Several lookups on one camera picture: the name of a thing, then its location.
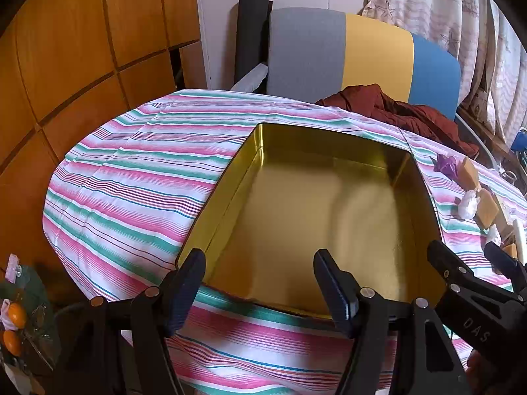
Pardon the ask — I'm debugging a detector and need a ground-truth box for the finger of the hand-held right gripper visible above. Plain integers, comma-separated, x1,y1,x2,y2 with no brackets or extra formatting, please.
427,239,478,297
484,241,527,297

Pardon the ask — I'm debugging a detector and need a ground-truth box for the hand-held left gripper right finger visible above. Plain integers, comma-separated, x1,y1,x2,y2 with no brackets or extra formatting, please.
313,248,474,395

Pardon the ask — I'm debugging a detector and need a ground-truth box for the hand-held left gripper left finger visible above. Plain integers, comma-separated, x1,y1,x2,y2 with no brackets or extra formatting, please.
88,248,207,395

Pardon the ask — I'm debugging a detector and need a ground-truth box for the tan cake block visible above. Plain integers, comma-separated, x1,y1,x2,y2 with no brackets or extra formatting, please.
458,157,480,191
475,189,501,229

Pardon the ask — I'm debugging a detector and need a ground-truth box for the purple snack wrapper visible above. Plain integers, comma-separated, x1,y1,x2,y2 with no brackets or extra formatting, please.
434,154,460,182

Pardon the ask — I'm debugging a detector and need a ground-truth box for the gold tin box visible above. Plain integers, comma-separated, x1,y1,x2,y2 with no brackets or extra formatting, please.
176,122,447,322

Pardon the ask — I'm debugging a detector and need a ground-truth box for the person's right hand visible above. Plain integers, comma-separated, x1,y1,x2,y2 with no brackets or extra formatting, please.
466,348,489,387

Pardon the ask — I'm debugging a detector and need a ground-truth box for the striped tablecloth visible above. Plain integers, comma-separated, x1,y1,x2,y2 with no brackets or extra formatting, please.
43,89,527,393

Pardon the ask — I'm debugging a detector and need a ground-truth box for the wooden desk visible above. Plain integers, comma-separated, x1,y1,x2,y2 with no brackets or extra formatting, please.
457,103,521,163

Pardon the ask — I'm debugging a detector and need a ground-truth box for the dark red jacket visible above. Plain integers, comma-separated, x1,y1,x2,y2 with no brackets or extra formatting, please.
315,83,480,161

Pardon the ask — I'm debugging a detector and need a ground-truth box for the cardboard box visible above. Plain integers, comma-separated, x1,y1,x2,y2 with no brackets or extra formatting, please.
469,86,497,116

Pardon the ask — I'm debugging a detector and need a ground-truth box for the orange fruit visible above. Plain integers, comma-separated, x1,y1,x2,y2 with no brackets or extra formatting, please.
8,302,28,330
3,330,22,355

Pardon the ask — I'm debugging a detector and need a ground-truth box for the grey yellow blue chair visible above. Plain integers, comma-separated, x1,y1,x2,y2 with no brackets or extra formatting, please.
230,7,497,169

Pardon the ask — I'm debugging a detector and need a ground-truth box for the patterned beige curtain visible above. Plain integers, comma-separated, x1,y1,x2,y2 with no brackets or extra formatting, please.
362,0,527,145

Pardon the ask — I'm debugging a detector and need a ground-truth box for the black rolled mat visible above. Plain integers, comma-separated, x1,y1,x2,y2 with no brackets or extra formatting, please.
235,0,273,91

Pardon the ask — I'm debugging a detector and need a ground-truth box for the wooden cabinet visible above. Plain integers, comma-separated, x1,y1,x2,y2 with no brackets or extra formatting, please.
0,0,210,297

